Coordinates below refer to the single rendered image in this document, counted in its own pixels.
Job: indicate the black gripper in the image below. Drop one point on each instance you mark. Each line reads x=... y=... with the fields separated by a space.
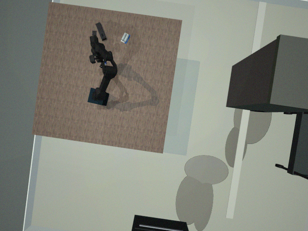
x=98 y=59

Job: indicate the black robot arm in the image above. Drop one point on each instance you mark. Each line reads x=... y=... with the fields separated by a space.
x=109 y=72

